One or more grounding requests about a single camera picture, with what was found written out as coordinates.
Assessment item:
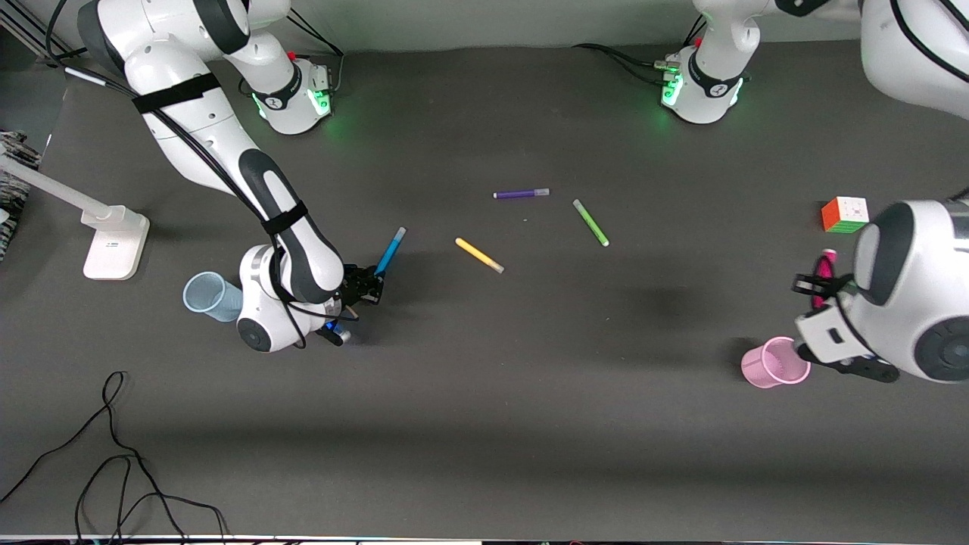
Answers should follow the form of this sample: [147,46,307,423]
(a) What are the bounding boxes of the thin black loose cable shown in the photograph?
[0,370,230,544]

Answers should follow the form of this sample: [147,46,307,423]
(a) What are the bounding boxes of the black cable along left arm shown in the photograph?
[890,0,969,84]

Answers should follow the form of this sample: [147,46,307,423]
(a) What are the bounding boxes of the black right arm base cables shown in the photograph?
[276,11,346,95]

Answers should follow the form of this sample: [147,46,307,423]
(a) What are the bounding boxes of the black left arm base cables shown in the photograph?
[572,15,709,88]

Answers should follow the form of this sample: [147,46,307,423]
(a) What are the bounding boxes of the colourful puzzle cube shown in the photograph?
[821,196,870,234]

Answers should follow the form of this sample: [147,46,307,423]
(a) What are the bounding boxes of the white stand with flat base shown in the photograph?
[0,148,151,281]

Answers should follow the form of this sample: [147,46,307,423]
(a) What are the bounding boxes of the black arm base cables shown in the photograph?
[276,11,346,95]
[572,15,709,88]

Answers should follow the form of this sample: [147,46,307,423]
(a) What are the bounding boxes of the green marker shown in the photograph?
[572,198,610,248]

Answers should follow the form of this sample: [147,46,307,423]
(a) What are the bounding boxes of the light blue mesh cup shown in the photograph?
[182,271,245,323]

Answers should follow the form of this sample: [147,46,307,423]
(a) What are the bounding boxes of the grey patterned fabric item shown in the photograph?
[0,130,40,262]

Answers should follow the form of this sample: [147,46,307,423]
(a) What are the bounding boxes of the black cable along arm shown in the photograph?
[890,0,969,84]
[45,0,360,350]

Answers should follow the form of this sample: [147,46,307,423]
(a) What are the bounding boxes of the pink marker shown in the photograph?
[812,249,838,310]

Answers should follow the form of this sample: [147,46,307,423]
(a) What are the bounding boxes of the pink mesh cup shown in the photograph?
[740,336,812,390]

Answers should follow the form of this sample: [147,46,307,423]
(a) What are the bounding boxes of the blue marker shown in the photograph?
[373,226,407,277]

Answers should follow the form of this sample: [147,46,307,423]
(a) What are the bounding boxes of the black cable along right arm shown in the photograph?
[45,0,360,350]

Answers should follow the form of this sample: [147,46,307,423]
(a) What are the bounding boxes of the yellow marker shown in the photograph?
[454,237,505,275]

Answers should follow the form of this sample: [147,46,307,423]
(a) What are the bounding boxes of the dark grey table cloth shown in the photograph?
[0,38,969,542]

